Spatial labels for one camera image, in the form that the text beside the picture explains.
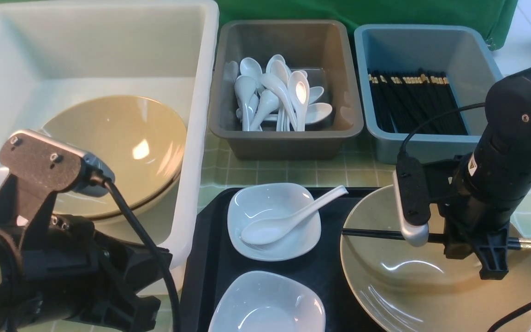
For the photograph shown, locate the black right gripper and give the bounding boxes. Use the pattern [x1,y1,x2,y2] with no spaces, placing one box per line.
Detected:
[425,154,510,281]

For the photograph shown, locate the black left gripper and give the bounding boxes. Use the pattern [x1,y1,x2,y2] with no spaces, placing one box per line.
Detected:
[0,173,173,332]

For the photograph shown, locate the tan noodle bowl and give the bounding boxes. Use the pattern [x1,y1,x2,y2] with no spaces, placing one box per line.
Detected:
[339,184,531,332]

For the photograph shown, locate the white square dish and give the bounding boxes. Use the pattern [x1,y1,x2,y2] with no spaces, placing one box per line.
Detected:
[208,271,326,332]
[227,183,322,262]

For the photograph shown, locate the white soup spoon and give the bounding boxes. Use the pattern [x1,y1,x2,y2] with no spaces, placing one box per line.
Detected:
[241,185,348,245]

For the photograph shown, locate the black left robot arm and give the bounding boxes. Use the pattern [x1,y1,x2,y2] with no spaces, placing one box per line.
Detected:
[0,168,162,332]

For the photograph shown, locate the lower stacked tan bowl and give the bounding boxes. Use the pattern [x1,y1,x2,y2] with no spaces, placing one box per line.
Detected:
[53,172,181,225]

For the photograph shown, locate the stacked tan bowl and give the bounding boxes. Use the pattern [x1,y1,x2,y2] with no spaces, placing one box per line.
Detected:
[40,95,187,206]
[53,172,181,225]

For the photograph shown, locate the top stacked tan bowl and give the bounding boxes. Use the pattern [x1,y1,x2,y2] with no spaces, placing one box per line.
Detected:
[40,95,187,206]

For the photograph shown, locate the green checked tablecloth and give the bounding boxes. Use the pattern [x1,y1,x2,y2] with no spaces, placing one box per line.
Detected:
[0,75,531,332]

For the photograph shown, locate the black plastic serving tray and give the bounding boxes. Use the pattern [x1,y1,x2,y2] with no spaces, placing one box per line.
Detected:
[175,186,531,332]

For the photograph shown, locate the bundle of black chopsticks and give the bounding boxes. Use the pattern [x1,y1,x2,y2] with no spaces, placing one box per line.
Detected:
[367,68,458,134]

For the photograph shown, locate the blue plastic bin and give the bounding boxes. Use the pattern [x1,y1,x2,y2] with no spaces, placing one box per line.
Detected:
[354,24,503,164]

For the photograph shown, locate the large white plastic tub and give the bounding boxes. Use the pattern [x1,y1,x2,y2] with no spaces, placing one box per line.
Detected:
[0,0,219,289]

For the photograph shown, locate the green fabric backdrop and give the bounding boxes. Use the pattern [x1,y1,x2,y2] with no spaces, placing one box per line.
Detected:
[216,0,518,51]

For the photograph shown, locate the pile of white spoons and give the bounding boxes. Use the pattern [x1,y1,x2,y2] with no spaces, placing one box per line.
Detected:
[223,54,333,132]

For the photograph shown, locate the grey plastic bin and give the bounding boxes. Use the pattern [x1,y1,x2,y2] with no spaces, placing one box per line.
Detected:
[208,20,365,160]

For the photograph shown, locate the black camera cable right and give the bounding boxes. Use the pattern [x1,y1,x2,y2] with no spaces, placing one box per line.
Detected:
[399,102,531,332]

